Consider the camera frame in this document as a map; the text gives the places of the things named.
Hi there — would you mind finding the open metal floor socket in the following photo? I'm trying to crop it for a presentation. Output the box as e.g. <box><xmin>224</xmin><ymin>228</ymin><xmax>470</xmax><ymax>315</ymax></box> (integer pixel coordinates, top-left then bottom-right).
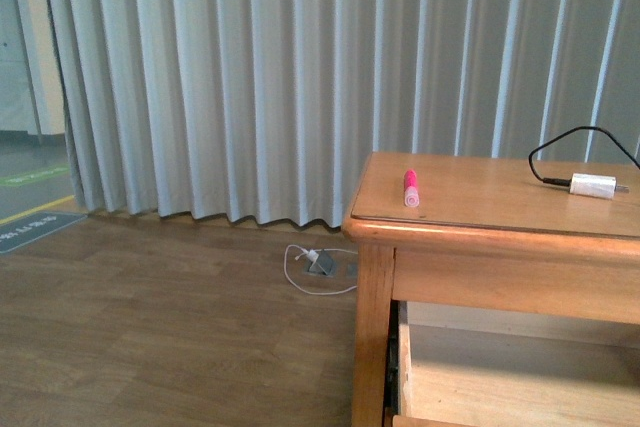
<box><xmin>304</xmin><ymin>250</ymin><xmax>337</xmax><ymax>277</ymax></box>

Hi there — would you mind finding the white plug charger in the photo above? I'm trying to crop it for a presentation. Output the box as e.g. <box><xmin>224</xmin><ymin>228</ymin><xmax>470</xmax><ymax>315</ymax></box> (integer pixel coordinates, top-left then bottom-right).
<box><xmin>304</xmin><ymin>249</ymin><xmax>319</xmax><ymax>263</ymax></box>

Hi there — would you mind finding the white floor cable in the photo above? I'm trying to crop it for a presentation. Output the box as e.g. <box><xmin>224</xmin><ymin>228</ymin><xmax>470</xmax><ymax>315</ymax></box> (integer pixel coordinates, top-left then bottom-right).
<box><xmin>283</xmin><ymin>243</ymin><xmax>359</xmax><ymax>297</ymax></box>

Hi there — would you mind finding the wooden drawer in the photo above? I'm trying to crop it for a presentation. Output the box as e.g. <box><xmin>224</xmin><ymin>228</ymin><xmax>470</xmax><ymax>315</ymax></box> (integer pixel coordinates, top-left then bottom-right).
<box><xmin>395</xmin><ymin>318</ymin><xmax>639</xmax><ymax>426</ymax></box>

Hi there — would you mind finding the black cable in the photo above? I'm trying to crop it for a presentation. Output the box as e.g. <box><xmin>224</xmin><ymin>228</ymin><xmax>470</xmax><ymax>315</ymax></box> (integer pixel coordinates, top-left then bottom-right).
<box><xmin>528</xmin><ymin>126</ymin><xmax>640</xmax><ymax>185</ymax></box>

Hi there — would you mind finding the wooden nightstand cabinet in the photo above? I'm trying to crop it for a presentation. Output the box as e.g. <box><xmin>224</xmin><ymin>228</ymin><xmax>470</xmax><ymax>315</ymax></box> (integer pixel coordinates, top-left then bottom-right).
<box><xmin>343</xmin><ymin>152</ymin><xmax>639</xmax><ymax>426</ymax></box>

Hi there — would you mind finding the closed metal floor plate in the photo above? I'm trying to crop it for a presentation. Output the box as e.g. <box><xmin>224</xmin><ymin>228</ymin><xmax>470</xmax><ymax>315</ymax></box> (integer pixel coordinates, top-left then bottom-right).
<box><xmin>345</xmin><ymin>263</ymin><xmax>358</xmax><ymax>279</ymax></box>

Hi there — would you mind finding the grey pleated curtain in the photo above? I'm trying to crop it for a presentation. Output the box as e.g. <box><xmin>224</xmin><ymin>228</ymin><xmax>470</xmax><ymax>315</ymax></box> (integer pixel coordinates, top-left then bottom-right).
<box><xmin>50</xmin><ymin>0</ymin><xmax>639</xmax><ymax>226</ymax></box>

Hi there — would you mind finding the white power adapter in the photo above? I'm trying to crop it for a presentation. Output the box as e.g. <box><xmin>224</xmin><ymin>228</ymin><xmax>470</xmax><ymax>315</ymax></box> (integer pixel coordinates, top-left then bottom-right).
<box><xmin>569</xmin><ymin>173</ymin><xmax>630</xmax><ymax>200</ymax></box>

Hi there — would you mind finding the pink marker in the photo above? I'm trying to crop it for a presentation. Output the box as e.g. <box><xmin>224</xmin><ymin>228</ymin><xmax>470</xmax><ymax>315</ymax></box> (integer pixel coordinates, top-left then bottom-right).
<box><xmin>404</xmin><ymin>169</ymin><xmax>420</xmax><ymax>208</ymax></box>

